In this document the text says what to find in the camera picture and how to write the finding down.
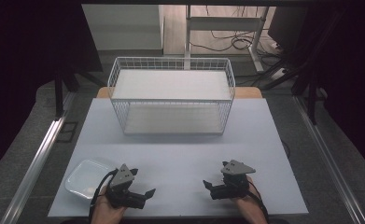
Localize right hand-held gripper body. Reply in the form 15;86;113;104
210;159;257;201

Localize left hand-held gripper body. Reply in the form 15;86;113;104
105;163;147;210

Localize person's right hand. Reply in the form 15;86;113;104
232;175;262;213

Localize person's left hand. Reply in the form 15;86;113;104
91;189;128;219

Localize clear plastic tray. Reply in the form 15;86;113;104
64;159;117;201

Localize white power strip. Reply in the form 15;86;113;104
269;66;288;82

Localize black metal stand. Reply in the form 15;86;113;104
53;66;106;121
260;63;320;126

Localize dark monitor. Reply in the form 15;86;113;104
267;6;310;52

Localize dark curtain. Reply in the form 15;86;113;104
304;0;365;180
0;0;104;182

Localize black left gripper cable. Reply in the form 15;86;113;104
88;169;119;224

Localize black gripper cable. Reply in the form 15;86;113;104
247;181;271;222
88;169;119;224

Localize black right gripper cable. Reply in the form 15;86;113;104
247;181;271;222

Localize white wire basket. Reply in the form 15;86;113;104
106;56;236;136

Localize aluminium rail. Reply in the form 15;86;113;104
292;94;365;224
0;92;76;224

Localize black floor cables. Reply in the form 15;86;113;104
190;5;284;59

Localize white desk frame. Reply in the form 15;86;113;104
184;4;271;74

